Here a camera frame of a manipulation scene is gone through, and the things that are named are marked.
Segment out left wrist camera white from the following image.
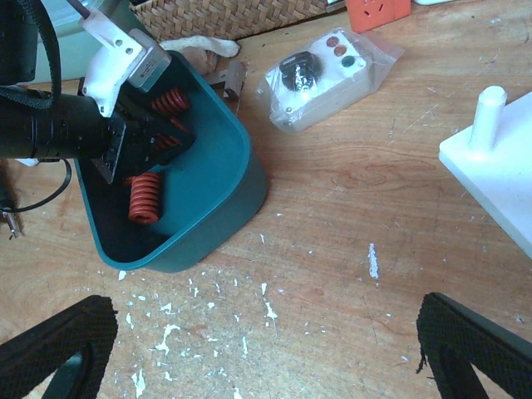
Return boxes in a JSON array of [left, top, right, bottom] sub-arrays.
[[79, 7, 171, 118]]

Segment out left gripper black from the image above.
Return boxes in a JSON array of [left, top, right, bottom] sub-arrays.
[[91, 114, 195, 185]]

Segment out white peg board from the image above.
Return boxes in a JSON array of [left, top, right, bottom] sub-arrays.
[[439, 86, 531, 255]]

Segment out teal plastic tray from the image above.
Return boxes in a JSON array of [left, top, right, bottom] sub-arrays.
[[74, 52, 268, 273]]

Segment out metal hinge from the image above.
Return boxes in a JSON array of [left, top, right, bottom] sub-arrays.
[[204, 60, 246, 100]]

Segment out white work glove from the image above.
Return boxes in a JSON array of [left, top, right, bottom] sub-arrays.
[[160, 35, 240, 76]]

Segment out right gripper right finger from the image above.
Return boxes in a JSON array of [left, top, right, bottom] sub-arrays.
[[416, 292, 531, 398]]

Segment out large red spring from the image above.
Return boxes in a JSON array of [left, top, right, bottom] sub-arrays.
[[127, 172, 160, 225]]

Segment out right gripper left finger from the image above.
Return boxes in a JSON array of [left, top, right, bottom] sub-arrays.
[[1, 295, 118, 398]]

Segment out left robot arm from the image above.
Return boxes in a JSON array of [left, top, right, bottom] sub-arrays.
[[1, 1, 195, 183]]

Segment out red orange socket cube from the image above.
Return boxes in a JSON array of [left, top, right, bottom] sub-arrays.
[[346, 0, 411, 33]]

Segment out wicker basket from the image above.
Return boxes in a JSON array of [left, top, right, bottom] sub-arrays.
[[130, 0, 345, 41]]

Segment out black cables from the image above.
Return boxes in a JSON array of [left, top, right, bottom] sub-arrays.
[[0, 157, 74, 240]]

